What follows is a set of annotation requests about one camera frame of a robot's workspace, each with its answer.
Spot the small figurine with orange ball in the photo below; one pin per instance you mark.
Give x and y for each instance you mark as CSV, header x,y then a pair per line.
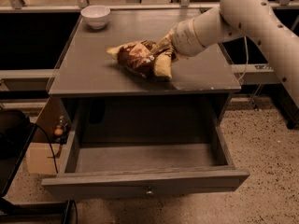
x,y
61,131

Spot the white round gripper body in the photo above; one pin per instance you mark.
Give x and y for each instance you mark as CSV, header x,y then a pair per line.
x,y
183,37

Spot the cardboard box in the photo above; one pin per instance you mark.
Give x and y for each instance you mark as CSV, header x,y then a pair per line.
x,y
44,155

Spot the grey cabinet with counter top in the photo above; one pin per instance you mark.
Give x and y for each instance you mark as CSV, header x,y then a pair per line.
x,y
122,108

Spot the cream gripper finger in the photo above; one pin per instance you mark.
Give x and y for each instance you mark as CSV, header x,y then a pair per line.
x,y
162,65
163,44

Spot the white ceramic bowl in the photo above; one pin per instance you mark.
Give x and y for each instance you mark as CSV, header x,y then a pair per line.
x,y
95,16

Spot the metal rail frame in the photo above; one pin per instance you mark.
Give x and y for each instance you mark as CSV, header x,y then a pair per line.
x,y
31,75

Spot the black chair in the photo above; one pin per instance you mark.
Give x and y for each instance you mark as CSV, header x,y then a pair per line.
x,y
16,133

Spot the grey open top drawer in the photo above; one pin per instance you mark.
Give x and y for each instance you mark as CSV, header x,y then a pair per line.
x,y
109,162

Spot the brown and cream chip bag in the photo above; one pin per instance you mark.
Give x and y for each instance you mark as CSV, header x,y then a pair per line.
x,y
136,57

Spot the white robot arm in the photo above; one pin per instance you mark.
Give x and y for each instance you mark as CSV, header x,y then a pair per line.
x,y
254,19

